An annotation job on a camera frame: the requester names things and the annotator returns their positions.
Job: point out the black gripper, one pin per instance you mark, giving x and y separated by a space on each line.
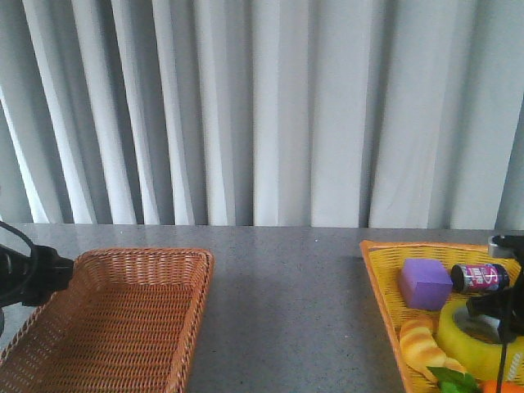
505 305
32 279

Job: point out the yellow tape roll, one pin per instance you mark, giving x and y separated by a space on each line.
471 341

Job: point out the small dark labelled bottle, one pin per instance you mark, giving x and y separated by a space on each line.
479 278

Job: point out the toy orange carrot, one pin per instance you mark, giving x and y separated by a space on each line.
506 387

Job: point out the purple foam block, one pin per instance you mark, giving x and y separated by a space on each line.
424 284

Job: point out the green carrot leaves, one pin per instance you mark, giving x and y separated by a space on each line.
449 380

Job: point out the toy croissant bread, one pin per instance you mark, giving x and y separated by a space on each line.
420 351

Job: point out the brown wicker basket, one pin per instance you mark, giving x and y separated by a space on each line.
128 322

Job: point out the yellow wicker basket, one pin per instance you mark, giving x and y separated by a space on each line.
384 260

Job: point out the grey pleated curtain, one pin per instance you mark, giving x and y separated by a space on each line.
349 114

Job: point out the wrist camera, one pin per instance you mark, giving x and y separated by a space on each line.
501 246

